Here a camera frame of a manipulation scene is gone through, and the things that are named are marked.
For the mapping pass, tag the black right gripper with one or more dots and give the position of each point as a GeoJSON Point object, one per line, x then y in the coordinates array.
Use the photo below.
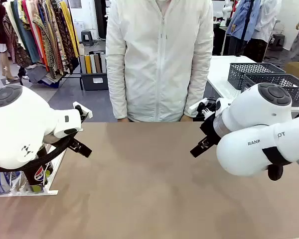
{"type": "Point", "coordinates": [210, 130]}

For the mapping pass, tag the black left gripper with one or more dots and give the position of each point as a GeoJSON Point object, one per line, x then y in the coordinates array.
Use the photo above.
{"type": "Point", "coordinates": [71, 139]}

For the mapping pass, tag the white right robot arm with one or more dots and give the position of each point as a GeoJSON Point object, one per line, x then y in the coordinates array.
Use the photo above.
{"type": "Point", "coordinates": [251, 107]}

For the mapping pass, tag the person's left forearm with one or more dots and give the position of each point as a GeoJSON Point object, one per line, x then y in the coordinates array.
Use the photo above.
{"type": "Point", "coordinates": [194, 99]}

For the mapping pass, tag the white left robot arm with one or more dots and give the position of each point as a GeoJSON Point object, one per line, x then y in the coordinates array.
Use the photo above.
{"type": "Point", "coordinates": [20, 124]}

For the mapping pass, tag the person's right forearm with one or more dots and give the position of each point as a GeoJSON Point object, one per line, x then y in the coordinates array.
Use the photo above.
{"type": "Point", "coordinates": [117, 99]}

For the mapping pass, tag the white can dispenser rack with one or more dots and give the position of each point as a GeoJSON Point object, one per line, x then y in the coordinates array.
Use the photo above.
{"type": "Point", "coordinates": [49, 192]}

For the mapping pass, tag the person's left hand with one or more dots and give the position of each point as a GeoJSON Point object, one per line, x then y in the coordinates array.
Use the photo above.
{"type": "Point", "coordinates": [187, 119]}

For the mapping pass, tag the person's right hand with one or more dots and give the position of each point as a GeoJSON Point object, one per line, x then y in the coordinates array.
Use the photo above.
{"type": "Point", "coordinates": [123, 120]}

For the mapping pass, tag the dark grey storage bin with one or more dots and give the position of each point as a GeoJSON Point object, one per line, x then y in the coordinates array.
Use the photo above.
{"type": "Point", "coordinates": [94, 82]}

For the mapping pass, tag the white side table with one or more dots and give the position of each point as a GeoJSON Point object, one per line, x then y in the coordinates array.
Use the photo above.
{"type": "Point", "coordinates": [219, 72]}

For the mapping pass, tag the person in white jacket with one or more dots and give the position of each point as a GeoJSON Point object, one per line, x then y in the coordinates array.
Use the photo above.
{"type": "Point", "coordinates": [159, 74]}

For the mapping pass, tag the yellow fabric roll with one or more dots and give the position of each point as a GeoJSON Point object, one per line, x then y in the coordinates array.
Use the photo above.
{"type": "Point", "coordinates": [88, 64]}

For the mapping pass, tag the white fabric roll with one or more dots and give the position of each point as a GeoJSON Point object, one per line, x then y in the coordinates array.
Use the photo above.
{"type": "Point", "coordinates": [93, 64]}

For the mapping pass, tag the brown fabric roll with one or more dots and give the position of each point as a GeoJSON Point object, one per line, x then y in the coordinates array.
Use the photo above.
{"type": "Point", "coordinates": [97, 63]}

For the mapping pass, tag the pile of folded fabrics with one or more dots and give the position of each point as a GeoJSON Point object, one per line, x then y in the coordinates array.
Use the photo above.
{"type": "Point", "coordinates": [37, 73]}

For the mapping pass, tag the light grey fabric roll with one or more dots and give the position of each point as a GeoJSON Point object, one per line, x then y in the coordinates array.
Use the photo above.
{"type": "Point", "coordinates": [103, 62]}

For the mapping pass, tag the orange hanging garment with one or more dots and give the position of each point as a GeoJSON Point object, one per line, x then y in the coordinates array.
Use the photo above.
{"type": "Point", "coordinates": [41, 47]}

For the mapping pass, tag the dark floral hanging garment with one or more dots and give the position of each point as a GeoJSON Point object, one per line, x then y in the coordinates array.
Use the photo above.
{"type": "Point", "coordinates": [62, 39]}

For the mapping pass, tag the dark grey plastic stool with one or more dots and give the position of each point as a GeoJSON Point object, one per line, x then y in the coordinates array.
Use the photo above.
{"type": "Point", "coordinates": [279, 39]}
{"type": "Point", "coordinates": [87, 37]}

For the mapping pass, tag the white floor appliance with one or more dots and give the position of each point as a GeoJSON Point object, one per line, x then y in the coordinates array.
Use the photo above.
{"type": "Point", "coordinates": [79, 28]}

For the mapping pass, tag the yellow hanging garment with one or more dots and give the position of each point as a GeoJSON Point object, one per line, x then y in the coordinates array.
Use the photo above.
{"type": "Point", "coordinates": [69, 27]}

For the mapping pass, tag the teal hanging garment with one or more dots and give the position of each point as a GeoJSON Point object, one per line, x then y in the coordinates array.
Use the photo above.
{"type": "Point", "coordinates": [27, 37]}

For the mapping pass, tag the brown cardboard box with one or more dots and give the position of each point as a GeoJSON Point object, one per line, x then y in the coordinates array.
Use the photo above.
{"type": "Point", "coordinates": [297, 69]}

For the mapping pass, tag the black garment stand pole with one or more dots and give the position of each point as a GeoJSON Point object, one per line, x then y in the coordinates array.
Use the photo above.
{"type": "Point", "coordinates": [247, 22]}

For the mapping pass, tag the white mannequin bust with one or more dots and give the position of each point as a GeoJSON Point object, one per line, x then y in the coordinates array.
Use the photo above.
{"type": "Point", "coordinates": [227, 10]}

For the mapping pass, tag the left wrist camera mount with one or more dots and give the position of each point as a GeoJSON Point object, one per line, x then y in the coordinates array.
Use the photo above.
{"type": "Point", "coordinates": [86, 112]}

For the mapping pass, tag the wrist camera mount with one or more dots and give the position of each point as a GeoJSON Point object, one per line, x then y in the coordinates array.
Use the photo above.
{"type": "Point", "coordinates": [86, 112]}
{"type": "Point", "coordinates": [201, 105]}

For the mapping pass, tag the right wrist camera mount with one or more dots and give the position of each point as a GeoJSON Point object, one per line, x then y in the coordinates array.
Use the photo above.
{"type": "Point", "coordinates": [201, 105]}

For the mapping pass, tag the black clothes rack frame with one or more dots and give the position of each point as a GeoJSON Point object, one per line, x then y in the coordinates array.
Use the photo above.
{"type": "Point", "coordinates": [80, 83]}

